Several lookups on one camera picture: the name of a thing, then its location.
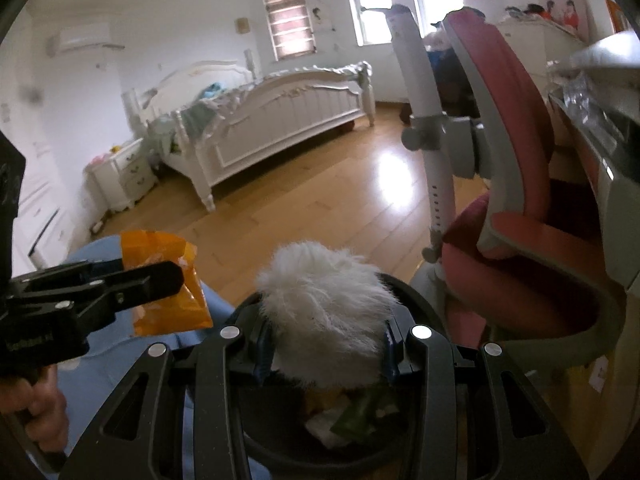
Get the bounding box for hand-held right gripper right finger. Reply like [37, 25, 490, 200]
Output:
[382, 324, 588, 480]

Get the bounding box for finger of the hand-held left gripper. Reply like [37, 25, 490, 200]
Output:
[9, 258, 125, 294]
[74, 261, 185, 334]

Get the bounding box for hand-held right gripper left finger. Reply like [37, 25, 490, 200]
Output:
[59, 317, 281, 480]

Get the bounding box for orange yellow snack bag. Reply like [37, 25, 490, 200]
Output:
[120, 230, 214, 338]

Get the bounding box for green wrapper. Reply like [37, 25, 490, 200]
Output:
[337, 392, 388, 436]

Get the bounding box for white fluffy ball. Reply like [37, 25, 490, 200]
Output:
[255, 241, 401, 388]

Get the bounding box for white paper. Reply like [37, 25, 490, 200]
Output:
[305, 404, 351, 442]

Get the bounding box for black trash bin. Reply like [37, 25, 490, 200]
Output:
[231, 272, 468, 472]

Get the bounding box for person's left hand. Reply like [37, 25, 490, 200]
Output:
[0, 362, 69, 456]

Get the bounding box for white wardrobe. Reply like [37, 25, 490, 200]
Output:
[0, 20, 76, 281]

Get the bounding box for white nightstand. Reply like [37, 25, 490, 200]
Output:
[85, 139, 158, 211]

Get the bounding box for pale green bedding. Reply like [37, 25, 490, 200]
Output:
[150, 62, 373, 153]

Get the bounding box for white wooden bed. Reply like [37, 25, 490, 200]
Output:
[122, 60, 377, 212]

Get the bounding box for white air conditioner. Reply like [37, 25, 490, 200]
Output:
[47, 21, 126, 56]

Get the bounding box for pink grey desk chair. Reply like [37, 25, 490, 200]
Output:
[385, 4, 628, 376]

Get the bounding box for dark clothes pile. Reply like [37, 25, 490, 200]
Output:
[400, 7, 483, 123]

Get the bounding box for grey desk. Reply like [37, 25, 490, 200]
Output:
[547, 30, 640, 286]

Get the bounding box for window with striped blind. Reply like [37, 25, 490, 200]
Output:
[261, 0, 318, 61]

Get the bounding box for clear plastic wrap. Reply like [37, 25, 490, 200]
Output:
[550, 60, 626, 131]

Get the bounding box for white dresser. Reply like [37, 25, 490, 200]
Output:
[495, 17, 586, 78]

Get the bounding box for items on dresser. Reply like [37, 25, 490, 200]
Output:
[505, 4, 547, 21]

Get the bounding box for wall poster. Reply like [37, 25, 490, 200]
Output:
[537, 0, 591, 41]

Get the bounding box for orange picture frame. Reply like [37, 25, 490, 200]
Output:
[605, 0, 633, 36]

